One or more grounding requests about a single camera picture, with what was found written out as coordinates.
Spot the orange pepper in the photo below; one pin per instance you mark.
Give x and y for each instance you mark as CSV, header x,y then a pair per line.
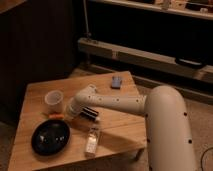
x,y
56,116

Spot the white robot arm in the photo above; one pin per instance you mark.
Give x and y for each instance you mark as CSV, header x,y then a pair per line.
x,y
170,143

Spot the white ceramic cup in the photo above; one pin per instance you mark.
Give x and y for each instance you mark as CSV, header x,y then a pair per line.
x,y
53,102

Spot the blue grey sponge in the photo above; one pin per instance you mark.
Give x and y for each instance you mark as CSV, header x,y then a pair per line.
x,y
116,82

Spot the long beige case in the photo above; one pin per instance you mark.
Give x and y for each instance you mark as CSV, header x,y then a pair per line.
x,y
144,59

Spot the metal pole stand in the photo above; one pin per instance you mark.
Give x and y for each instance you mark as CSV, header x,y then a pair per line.
x,y
88,33

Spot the white tube bottle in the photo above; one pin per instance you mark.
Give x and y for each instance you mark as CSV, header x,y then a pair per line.
x,y
92,141

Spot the black bowl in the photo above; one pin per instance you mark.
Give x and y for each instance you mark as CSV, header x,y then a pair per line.
x,y
50,137

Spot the wooden table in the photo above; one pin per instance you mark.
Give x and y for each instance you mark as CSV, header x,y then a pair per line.
x,y
120,132

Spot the wooden shelf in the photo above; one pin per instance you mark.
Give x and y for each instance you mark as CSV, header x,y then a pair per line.
x,y
164,8

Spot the black case handle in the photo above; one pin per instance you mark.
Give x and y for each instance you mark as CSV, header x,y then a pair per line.
x,y
190,64

